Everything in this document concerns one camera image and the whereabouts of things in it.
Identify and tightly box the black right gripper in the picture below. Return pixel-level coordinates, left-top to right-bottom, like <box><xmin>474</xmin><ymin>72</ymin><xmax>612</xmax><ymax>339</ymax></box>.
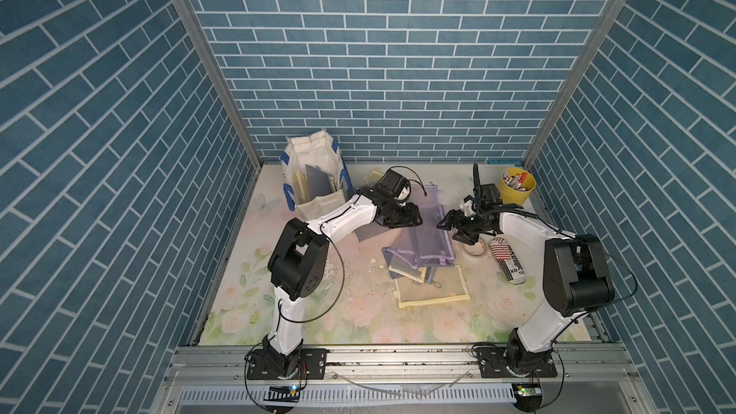
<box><xmin>437</xmin><ymin>210</ymin><xmax>489</xmax><ymax>245</ymax></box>

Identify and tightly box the grey blue mesh pouch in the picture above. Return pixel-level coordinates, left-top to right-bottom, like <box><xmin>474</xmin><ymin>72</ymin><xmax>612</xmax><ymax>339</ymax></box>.
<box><xmin>305</xmin><ymin>165</ymin><xmax>335</xmax><ymax>199</ymax></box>

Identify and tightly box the yellow trim mesh pouch top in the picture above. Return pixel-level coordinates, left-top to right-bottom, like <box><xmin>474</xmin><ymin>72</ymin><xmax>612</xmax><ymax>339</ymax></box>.
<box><xmin>293</xmin><ymin>172</ymin><xmax>310</xmax><ymax>205</ymax></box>

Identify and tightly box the yellow trim mesh pouch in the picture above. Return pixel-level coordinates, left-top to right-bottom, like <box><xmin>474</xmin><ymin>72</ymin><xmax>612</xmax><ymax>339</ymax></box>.
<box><xmin>293</xmin><ymin>172</ymin><xmax>310</xmax><ymax>205</ymax></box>
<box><xmin>394</xmin><ymin>266</ymin><xmax>471</xmax><ymax>310</ymax></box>

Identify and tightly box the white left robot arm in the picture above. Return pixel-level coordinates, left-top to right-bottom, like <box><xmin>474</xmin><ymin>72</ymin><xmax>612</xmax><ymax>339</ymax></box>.
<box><xmin>264</xmin><ymin>168</ymin><xmax>422</xmax><ymax>358</ymax></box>

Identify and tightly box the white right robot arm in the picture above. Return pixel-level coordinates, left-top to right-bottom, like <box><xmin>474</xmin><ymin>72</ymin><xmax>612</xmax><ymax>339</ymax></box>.
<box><xmin>437</xmin><ymin>183</ymin><xmax>615</xmax><ymax>377</ymax></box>

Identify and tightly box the pale purple mesh pouch back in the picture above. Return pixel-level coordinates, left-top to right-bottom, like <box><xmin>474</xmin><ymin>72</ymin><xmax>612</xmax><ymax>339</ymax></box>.
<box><xmin>409</xmin><ymin>184</ymin><xmax>445</xmax><ymax>219</ymax></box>

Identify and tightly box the grey blue zipper pouch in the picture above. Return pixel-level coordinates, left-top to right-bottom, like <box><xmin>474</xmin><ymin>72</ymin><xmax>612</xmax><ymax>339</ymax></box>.
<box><xmin>355</xmin><ymin>182</ymin><xmax>388</xmax><ymax>242</ymax></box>

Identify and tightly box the yellow trim mesh pouch front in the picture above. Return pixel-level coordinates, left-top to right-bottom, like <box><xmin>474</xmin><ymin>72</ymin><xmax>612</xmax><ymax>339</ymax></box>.
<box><xmin>394</xmin><ymin>266</ymin><xmax>471</xmax><ymax>310</ymax></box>

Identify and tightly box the white canvas tote bag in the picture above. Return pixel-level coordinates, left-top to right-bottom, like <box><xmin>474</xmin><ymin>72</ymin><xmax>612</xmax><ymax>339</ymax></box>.
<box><xmin>280</xmin><ymin>130</ymin><xmax>355</xmax><ymax>220</ymax></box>

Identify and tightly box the roll of clear tape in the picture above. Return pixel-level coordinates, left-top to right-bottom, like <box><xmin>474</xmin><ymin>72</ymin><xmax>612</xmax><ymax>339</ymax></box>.
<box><xmin>460</xmin><ymin>240</ymin><xmax>488</xmax><ymax>258</ymax></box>

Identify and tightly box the striped flag drink can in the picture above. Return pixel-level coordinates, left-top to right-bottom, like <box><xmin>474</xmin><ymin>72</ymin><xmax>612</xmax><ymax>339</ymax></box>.
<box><xmin>488</xmin><ymin>237</ymin><xmax>526</xmax><ymax>285</ymax></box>

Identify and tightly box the yellow cup with markers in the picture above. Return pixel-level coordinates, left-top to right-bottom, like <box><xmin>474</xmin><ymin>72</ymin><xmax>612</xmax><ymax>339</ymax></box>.
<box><xmin>498</xmin><ymin>168</ymin><xmax>536</xmax><ymax>205</ymax></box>

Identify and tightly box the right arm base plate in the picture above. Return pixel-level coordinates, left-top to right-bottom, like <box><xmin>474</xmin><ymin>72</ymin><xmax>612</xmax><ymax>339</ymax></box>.
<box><xmin>471</xmin><ymin>343</ymin><xmax>558</xmax><ymax>379</ymax></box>

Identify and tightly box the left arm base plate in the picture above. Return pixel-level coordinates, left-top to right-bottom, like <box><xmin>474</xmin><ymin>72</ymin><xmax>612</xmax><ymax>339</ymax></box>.
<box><xmin>245</xmin><ymin>347</ymin><xmax>328</xmax><ymax>381</ymax></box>

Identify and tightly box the aluminium front rail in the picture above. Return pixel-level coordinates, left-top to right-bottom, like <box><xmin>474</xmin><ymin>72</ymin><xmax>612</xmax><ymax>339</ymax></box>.
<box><xmin>164</xmin><ymin>342</ymin><xmax>639</xmax><ymax>386</ymax></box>

